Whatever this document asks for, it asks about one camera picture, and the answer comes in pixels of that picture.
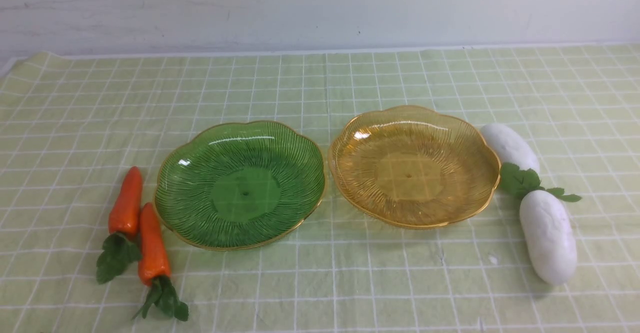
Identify green ribbed plastic plate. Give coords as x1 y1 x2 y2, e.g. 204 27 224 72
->
152 120 327 251

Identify white toy radish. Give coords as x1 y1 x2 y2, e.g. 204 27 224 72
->
480 123 541 200
519 190 578 286

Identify amber ribbed plastic plate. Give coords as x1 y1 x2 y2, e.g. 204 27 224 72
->
327 105 501 229

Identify orange toy carrot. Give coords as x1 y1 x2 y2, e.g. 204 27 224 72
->
95 166 143 285
133 202 190 322

